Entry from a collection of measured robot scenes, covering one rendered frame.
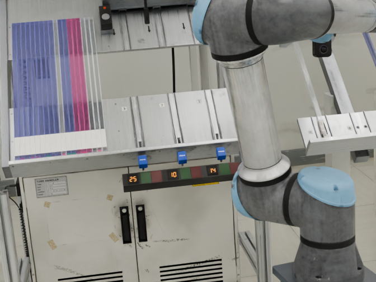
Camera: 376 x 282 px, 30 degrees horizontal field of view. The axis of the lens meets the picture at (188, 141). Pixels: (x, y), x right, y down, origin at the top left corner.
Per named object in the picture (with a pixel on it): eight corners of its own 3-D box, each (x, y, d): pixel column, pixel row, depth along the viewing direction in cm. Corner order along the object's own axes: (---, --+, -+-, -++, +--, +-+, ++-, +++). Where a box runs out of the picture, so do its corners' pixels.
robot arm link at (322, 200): (342, 247, 142) (341, 184, 138) (282, 236, 149) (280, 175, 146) (365, 227, 151) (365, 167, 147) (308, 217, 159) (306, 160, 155)
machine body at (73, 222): (242, 316, 247) (233, 146, 231) (41, 343, 238) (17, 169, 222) (210, 244, 309) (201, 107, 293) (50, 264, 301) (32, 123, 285)
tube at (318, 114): (330, 145, 188) (331, 143, 187) (325, 146, 188) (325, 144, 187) (286, 10, 216) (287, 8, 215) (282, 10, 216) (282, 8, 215)
